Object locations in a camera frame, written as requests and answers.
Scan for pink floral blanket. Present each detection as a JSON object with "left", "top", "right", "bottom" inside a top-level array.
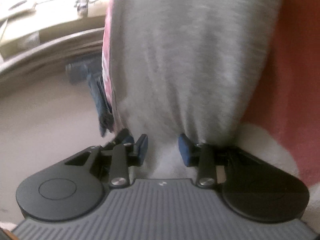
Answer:
[{"left": 101, "top": 0, "right": 320, "bottom": 188}]

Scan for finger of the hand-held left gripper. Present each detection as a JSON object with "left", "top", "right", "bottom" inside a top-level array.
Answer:
[{"left": 102, "top": 128, "right": 137, "bottom": 148}]

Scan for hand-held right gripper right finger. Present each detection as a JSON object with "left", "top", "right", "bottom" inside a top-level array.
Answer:
[{"left": 178, "top": 133, "right": 250, "bottom": 189}]

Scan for folded dark blue clothes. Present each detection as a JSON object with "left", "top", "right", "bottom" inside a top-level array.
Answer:
[{"left": 65, "top": 62, "right": 115, "bottom": 137}]

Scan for brown sliding door frame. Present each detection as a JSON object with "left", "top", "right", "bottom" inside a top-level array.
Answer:
[{"left": 0, "top": 28, "right": 105, "bottom": 80}]

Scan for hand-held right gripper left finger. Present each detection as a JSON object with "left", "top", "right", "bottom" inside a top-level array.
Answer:
[{"left": 64, "top": 134, "right": 148, "bottom": 188}]

